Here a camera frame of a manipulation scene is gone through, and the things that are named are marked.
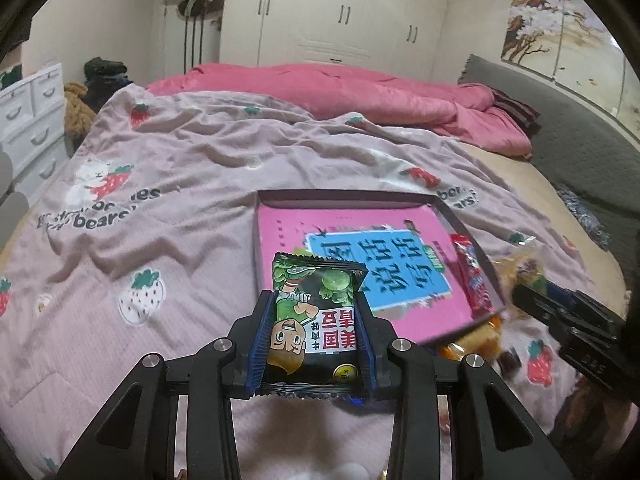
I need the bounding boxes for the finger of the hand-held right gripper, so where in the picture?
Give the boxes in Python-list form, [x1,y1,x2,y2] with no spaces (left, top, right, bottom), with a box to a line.
[545,281,627,327]
[511,283,622,357]

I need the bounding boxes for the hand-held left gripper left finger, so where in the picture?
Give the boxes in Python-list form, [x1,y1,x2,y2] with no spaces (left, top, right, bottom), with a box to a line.
[55,290,277,480]

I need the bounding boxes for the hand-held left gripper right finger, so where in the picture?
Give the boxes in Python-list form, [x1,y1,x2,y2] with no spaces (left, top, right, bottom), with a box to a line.
[356,304,576,480]

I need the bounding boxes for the yellow blue snack packet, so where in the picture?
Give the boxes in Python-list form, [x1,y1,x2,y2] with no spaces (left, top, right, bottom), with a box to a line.
[492,252,547,296]

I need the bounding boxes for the green black snack packet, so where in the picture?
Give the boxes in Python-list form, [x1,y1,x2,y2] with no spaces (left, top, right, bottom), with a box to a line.
[258,252,370,406]

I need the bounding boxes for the grey shallow tray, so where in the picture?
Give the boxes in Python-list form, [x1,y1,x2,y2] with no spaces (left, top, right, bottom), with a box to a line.
[254,189,508,346]

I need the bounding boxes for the small brown candy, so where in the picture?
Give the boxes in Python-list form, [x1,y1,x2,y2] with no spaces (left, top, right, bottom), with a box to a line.
[500,350,522,378]

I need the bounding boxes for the orange yellow snack packet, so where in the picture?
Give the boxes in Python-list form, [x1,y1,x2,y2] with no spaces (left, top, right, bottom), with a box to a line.
[439,312,503,362]

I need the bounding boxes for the long red snack packet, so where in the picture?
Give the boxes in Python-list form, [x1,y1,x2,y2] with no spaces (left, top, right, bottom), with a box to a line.
[448,233,493,318]

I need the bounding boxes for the dark patterned cloth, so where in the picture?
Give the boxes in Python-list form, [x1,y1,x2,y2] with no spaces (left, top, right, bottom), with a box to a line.
[555,185,613,252]

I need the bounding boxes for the beige bed sheet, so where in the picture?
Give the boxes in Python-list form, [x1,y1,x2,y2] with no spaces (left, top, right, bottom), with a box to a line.
[460,140,632,311]

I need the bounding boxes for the pink blue book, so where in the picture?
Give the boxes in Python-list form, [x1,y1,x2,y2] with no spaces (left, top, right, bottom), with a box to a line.
[257,202,493,341]

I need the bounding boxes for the grey padded headboard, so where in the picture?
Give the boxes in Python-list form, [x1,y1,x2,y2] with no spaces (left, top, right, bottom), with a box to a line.
[457,54,640,241]

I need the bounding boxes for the strawberry printed blanket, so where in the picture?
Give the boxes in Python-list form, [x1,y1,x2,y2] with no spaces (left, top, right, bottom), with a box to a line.
[0,82,626,480]

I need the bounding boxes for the dark striped pillow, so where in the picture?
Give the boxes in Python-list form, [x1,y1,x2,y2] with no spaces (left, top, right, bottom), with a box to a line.
[490,87,542,134]

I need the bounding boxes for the pink duvet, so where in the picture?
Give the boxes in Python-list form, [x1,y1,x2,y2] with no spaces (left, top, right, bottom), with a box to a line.
[145,62,533,161]

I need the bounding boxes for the grey chair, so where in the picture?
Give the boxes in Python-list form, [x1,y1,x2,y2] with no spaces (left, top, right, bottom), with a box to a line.
[0,152,29,242]

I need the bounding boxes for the brown teddy bear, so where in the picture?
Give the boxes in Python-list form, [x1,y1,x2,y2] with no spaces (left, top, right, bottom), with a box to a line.
[62,82,99,144]

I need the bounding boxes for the dark clothes pile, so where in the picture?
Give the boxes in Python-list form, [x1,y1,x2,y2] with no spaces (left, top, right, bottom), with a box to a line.
[82,57,134,109]

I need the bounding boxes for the white drawer chest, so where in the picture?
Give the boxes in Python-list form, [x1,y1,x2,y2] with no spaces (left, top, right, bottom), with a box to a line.
[0,62,71,197]

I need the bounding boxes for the white wardrobe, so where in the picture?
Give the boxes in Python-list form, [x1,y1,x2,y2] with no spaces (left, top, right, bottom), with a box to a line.
[220,0,453,81]

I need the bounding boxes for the tree wall painting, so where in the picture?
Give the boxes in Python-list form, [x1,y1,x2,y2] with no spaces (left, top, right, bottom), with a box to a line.
[500,0,640,142]

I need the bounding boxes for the black hanging straps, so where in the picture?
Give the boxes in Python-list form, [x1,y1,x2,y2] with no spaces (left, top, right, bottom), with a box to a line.
[182,14,204,74]

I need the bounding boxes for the black wall television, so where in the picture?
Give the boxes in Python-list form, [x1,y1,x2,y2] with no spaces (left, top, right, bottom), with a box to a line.
[0,7,35,56]

